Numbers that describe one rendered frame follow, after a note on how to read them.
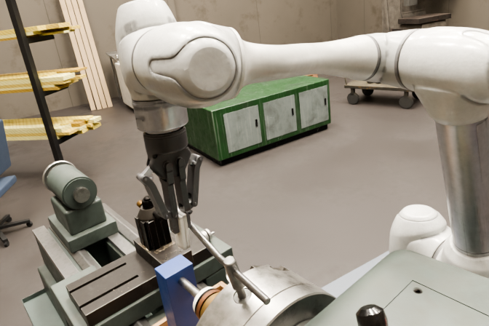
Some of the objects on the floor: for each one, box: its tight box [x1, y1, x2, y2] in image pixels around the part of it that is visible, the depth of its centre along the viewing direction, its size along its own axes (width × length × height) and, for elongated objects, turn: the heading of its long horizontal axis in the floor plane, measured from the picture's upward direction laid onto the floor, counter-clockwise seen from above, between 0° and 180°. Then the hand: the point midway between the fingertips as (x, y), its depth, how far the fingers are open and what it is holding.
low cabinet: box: [184, 76, 331, 166], centre depth 526 cm, size 166×154×66 cm
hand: (182, 229), depth 76 cm, fingers closed
